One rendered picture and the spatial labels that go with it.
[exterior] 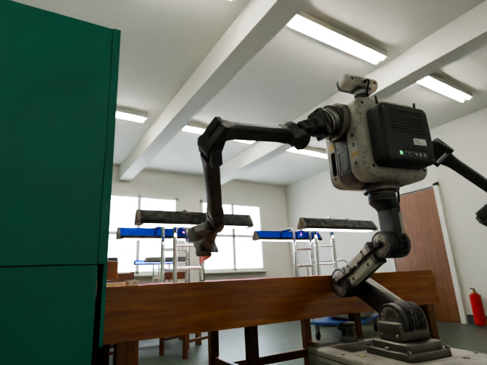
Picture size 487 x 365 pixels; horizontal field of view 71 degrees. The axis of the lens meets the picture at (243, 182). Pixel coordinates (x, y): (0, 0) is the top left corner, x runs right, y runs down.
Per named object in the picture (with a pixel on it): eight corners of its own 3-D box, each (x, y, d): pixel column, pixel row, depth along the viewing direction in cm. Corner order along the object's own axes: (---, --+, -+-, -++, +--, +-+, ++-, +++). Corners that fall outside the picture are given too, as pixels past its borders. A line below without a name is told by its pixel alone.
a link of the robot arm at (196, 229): (225, 223, 140) (216, 210, 145) (201, 227, 133) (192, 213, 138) (217, 244, 146) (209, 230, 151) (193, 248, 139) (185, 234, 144)
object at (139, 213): (254, 226, 186) (253, 213, 188) (137, 222, 157) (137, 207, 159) (247, 228, 193) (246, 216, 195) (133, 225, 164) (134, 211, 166)
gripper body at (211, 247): (192, 244, 151) (196, 232, 148) (214, 244, 156) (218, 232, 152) (196, 255, 146) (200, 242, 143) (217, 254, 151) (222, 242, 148)
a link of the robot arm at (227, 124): (219, 126, 106) (205, 111, 112) (206, 162, 113) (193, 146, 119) (314, 133, 134) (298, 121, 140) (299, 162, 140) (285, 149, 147)
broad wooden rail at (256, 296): (438, 303, 197) (431, 269, 202) (101, 345, 113) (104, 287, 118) (419, 302, 207) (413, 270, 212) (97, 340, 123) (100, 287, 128)
